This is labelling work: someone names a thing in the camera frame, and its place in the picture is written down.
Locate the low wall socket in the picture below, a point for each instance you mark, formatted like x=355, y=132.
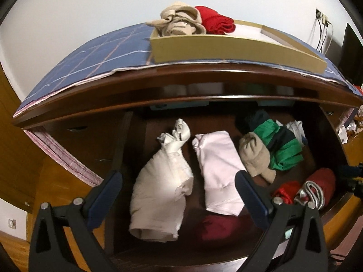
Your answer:
x=12, y=223

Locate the maroon underwear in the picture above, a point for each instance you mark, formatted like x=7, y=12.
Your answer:
x=220, y=229

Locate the green black striped underwear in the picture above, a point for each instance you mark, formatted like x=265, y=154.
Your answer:
x=284, y=148

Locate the bright red garment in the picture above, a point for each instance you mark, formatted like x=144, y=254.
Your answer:
x=215, y=23

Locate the wooden drawer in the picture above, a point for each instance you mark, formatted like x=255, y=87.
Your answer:
x=128, y=139

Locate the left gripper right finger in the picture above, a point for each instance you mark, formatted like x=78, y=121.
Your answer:
x=293, y=238

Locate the white blue grey underwear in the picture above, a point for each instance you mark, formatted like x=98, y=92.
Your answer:
x=296, y=127

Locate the blue plaid tablecloth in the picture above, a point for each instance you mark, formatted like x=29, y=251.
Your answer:
x=129, y=49

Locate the dark red striped-band underwear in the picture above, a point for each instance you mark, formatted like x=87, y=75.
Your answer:
x=317, y=189

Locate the tan rolled socks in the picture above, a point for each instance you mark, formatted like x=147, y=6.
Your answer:
x=256, y=157

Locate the wooden door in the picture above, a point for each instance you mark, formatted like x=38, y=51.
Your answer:
x=21, y=159

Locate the wall power outlet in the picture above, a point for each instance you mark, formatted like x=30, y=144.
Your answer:
x=322, y=17

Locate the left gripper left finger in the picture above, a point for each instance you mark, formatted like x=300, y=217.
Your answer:
x=50, y=250

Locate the cream white underwear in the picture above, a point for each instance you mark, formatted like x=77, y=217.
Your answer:
x=159, y=193

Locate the teal paper card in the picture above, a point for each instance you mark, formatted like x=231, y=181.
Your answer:
x=288, y=233

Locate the pale pink underwear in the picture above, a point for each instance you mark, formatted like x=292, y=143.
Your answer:
x=219, y=162

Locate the black television screen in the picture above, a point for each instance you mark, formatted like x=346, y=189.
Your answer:
x=351, y=57

